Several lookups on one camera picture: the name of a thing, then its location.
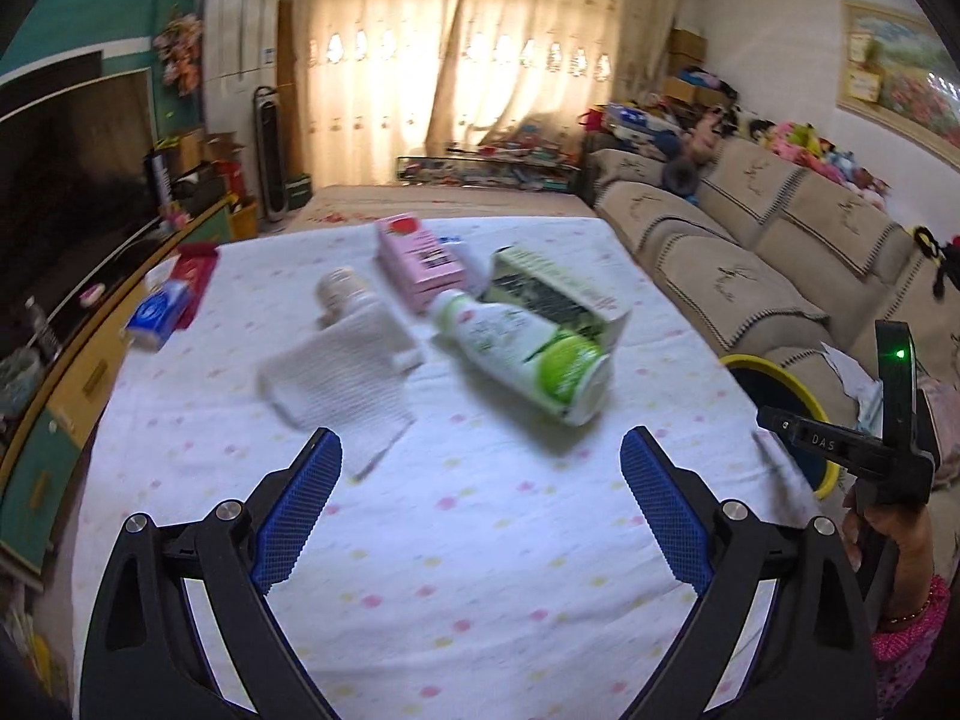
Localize yellow rimmed black trash bin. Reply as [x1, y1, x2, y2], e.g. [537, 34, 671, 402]
[721, 355, 839, 500]

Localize green white drink bottle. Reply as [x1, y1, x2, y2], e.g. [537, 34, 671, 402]
[428, 289, 613, 427]

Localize white cloth towel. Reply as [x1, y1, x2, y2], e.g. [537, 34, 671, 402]
[257, 301, 423, 478]

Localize green white carton box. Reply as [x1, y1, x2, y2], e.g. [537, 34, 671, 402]
[483, 245, 630, 351]

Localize pink milk carton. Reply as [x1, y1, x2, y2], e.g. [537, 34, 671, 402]
[374, 213, 466, 314]

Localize person right hand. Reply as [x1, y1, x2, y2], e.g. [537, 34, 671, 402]
[841, 491, 934, 631]

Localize white papers on sofa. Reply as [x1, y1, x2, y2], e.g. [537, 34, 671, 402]
[822, 343, 884, 426]

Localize black yellow plush toy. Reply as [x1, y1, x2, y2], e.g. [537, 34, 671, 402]
[911, 226, 960, 301]

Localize beige sofa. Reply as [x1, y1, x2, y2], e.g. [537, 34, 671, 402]
[581, 138, 958, 426]

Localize tv cabinet with drawers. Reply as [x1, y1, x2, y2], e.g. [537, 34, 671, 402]
[2, 200, 231, 590]

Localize white dotted tablecloth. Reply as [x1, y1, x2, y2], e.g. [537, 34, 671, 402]
[71, 218, 817, 718]

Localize clear water bottle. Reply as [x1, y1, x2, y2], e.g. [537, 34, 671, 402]
[25, 296, 62, 361]

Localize blue tissue pack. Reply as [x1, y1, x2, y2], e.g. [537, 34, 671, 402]
[125, 280, 190, 351]

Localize dark neck pillow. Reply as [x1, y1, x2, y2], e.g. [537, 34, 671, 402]
[661, 156, 700, 199]

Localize plush toy pile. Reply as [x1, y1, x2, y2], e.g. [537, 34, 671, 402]
[680, 96, 890, 210]

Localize framed flower painting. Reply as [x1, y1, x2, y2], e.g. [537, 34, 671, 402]
[836, 0, 958, 167]

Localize red packet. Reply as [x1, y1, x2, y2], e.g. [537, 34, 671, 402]
[169, 242, 220, 330]

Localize book pile on floor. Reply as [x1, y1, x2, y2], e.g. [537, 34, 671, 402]
[395, 127, 579, 193]

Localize black flat television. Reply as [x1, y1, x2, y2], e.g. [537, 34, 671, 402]
[2, 54, 156, 355]

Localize floral bed mattress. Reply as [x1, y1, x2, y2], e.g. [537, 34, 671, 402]
[285, 185, 596, 232]

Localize black tower fan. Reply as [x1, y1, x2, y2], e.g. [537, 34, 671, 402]
[252, 85, 288, 223]

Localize artificial flower bouquet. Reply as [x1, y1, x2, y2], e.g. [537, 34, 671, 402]
[153, 13, 203, 98]

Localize cream window curtains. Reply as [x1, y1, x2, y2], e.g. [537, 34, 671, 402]
[293, 0, 683, 187]

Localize white air conditioner cabinet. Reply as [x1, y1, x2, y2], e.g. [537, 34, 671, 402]
[202, 0, 280, 146]

